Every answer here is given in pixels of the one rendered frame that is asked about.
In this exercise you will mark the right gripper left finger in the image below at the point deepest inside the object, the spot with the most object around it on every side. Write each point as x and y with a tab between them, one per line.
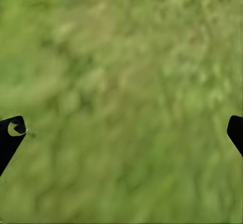
12	132

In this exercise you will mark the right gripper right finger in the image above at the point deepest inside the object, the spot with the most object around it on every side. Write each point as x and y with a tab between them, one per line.
235	131

